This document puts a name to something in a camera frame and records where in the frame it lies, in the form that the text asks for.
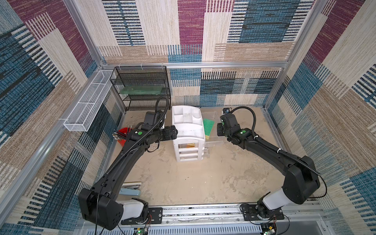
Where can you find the green sponge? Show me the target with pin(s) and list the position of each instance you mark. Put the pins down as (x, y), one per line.
(208, 126)

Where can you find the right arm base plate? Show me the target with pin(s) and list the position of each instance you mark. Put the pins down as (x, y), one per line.
(254, 212)

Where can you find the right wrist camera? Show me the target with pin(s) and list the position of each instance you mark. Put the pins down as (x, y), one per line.
(227, 111)

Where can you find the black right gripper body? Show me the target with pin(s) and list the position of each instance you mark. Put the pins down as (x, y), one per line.
(220, 129)

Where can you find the green board on shelf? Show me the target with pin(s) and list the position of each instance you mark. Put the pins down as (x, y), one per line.
(142, 90)

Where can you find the clear plastic drawer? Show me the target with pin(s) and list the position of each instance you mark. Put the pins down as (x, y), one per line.
(214, 139)

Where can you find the white wire mesh basket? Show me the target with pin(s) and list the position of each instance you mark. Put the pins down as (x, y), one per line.
(83, 114)

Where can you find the light blue stapler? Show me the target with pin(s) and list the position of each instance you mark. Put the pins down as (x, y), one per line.
(131, 189)

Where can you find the white plastic drawer organizer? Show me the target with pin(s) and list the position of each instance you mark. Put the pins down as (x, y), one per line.
(190, 142)

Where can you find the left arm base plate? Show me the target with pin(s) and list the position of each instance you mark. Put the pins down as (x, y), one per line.
(153, 215)

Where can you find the black wire mesh shelf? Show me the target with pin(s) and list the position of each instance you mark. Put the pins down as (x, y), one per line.
(142, 76)

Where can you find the aluminium front rail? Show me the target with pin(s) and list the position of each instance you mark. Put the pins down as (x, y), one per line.
(221, 219)

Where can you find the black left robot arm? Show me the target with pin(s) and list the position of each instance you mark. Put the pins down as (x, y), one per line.
(99, 203)

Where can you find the red pen cup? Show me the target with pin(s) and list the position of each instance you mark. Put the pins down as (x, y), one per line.
(122, 142)

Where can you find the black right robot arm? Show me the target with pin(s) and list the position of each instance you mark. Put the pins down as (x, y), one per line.
(301, 178)

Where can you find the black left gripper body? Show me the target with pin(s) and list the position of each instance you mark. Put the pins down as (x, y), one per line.
(166, 134)

